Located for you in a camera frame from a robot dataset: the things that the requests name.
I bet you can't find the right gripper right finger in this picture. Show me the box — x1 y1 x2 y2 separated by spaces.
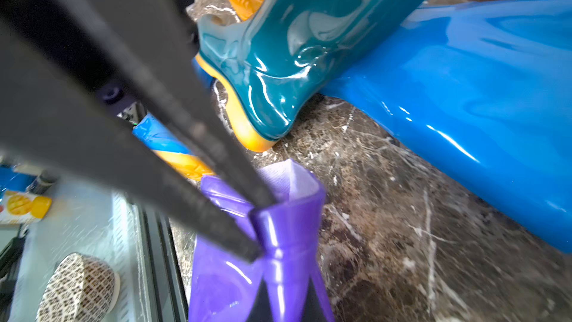
13 0 278 209

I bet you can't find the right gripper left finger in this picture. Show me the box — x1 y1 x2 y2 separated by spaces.
1 25 261 262

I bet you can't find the blue boot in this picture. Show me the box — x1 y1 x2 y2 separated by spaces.
322 0 571 253
133 113 215 181

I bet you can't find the teal boot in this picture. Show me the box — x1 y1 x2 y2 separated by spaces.
198 0 424 152

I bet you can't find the purple boot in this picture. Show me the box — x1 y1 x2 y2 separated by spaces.
189 160 335 321

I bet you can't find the yellow printed packet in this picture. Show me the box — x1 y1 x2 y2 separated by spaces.
0 190 52 225

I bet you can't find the patterned round bowl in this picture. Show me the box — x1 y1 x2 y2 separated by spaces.
35 253 121 322

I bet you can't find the black base frame front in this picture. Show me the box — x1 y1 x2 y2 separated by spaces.
133 205 189 322

